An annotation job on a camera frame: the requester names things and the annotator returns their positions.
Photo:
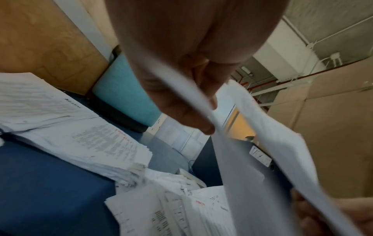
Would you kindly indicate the person's left hand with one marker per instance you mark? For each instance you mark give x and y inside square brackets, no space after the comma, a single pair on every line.
[192,27]

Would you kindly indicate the person's right hand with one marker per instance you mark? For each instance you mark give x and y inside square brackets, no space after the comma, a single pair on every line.
[361,216]

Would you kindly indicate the printed paper sheet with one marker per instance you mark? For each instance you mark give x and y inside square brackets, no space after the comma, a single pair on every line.
[256,193]

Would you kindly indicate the neat stack of printed papers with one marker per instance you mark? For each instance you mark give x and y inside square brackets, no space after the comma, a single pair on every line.
[99,143]
[29,101]

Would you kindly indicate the pile of printed papers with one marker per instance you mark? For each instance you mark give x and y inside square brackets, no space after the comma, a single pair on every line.
[169,207]

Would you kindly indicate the teal cylindrical barrel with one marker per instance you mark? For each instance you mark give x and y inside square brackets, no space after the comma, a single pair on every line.
[125,92]

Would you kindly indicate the brown cardboard box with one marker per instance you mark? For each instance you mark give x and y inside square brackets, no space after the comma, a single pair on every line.
[338,124]

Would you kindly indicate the white partition panel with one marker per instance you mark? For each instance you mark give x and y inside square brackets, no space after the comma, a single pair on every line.
[175,136]

